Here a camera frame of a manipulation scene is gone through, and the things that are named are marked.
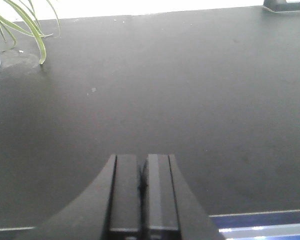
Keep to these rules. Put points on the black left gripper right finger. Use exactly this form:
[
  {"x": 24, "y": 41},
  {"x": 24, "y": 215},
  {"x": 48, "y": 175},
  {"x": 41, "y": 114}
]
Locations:
[{"x": 170, "y": 209}]

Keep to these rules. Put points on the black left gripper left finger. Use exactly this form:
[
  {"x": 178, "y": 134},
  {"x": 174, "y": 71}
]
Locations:
[{"x": 108, "y": 209}]

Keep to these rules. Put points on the blue robot base edge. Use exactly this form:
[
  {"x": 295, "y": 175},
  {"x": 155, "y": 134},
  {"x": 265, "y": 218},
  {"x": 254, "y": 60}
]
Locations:
[{"x": 266, "y": 225}]

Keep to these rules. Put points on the green spider plant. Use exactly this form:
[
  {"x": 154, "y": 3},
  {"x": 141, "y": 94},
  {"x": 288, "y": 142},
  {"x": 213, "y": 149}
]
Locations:
[{"x": 27, "y": 12}]

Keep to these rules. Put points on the black outlet housing box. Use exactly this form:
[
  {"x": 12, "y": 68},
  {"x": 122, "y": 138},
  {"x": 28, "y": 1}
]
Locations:
[{"x": 282, "y": 5}]

